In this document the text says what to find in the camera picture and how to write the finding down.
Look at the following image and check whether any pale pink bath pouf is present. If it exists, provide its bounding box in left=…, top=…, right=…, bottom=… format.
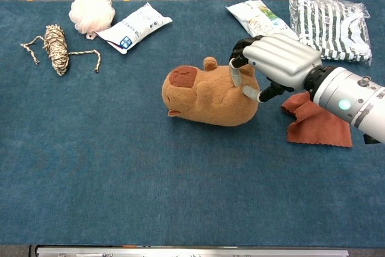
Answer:
left=68, top=0, right=116, bottom=40

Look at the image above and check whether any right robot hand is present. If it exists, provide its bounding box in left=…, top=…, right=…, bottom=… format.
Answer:
left=229, top=33, right=323, bottom=103

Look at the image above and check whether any braided tan rope bundle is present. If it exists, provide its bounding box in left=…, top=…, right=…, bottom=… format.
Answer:
left=20, top=24, right=102, bottom=77

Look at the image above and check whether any white snack bag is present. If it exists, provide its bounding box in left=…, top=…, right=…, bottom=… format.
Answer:
left=225, top=0, right=300, bottom=42

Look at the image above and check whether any blue table mat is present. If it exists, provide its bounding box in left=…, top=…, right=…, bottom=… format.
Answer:
left=0, top=0, right=385, bottom=246

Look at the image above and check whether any white blue-label pouch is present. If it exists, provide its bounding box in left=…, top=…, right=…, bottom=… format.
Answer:
left=95, top=2, right=174, bottom=55

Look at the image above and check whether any aluminium frame rail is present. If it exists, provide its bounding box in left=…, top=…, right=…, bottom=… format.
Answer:
left=35, top=245, right=350, bottom=257

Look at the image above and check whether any rust orange cloth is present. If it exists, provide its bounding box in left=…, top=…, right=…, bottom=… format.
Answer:
left=280, top=91, right=353, bottom=149

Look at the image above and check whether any bagged striped shirt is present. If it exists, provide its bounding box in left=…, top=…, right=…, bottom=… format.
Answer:
left=287, top=0, right=373, bottom=66

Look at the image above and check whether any brown capybara plush toy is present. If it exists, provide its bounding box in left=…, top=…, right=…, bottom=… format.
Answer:
left=161, top=56, right=260, bottom=128

